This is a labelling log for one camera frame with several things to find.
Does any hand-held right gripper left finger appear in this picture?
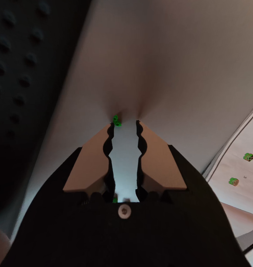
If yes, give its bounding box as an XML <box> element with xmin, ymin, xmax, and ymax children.
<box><xmin>63</xmin><ymin>123</ymin><xmax>115</xmax><ymax>197</ymax></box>

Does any grey desk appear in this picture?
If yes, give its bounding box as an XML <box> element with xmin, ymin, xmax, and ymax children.
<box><xmin>10</xmin><ymin>0</ymin><xmax>253</xmax><ymax>242</ymax></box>

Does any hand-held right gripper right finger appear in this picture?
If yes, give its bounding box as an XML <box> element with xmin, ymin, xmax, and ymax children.
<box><xmin>135</xmin><ymin>119</ymin><xmax>187</xmax><ymax>201</ymax></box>

